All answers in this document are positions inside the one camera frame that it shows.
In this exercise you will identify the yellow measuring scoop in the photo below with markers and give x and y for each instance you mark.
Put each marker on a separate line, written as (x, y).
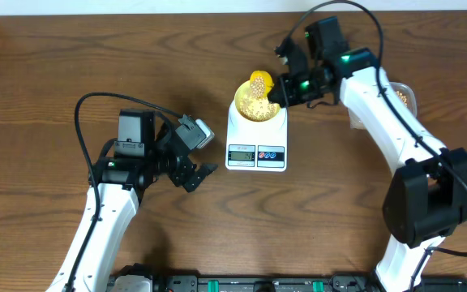
(261, 83)

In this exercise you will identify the pale yellow bowl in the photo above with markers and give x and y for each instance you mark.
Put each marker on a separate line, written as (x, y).
(243, 105)

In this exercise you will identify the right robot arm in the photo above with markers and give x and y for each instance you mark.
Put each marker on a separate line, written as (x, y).
(427, 197)

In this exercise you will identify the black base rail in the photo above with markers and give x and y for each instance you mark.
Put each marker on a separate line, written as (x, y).
(139, 277)

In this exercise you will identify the soybeans in bowl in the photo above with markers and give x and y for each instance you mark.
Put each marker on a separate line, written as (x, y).
(258, 107)

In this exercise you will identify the soybeans in container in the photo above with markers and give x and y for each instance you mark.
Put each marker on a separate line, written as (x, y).
(403, 97)

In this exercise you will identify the clear plastic container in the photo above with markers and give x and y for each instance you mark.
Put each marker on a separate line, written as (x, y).
(356, 123)

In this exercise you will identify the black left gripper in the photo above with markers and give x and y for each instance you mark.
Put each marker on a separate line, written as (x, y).
(178, 175)

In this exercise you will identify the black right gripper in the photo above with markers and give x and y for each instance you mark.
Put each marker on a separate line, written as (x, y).
(288, 98)

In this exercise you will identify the white digital kitchen scale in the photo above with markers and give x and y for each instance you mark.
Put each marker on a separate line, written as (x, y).
(256, 146)

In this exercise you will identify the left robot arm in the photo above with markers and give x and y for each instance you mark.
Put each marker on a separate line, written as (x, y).
(148, 146)

